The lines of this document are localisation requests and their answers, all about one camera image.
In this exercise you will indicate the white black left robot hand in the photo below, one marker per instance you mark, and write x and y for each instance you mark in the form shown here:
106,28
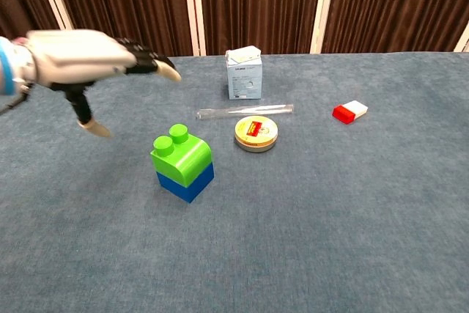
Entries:
73,56

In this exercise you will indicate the clear plastic test tube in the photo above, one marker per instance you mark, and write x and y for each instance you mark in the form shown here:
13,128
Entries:
245,111

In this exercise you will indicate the round cream tin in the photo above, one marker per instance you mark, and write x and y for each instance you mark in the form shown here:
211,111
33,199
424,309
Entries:
256,133

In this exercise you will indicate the blue building block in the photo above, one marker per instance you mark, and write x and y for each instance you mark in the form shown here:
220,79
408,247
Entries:
190,186

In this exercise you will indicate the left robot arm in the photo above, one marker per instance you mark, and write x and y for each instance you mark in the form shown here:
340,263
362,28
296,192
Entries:
9,67

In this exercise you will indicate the light blue cardboard box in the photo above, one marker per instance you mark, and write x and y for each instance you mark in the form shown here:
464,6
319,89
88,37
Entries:
244,76

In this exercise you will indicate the green building block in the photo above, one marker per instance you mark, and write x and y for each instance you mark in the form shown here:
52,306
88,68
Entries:
187,159

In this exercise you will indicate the red and white small box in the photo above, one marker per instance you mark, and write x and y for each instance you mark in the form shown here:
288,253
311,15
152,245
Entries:
348,111

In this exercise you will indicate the blue felt table mat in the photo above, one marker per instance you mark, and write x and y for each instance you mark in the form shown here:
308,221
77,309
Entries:
293,217

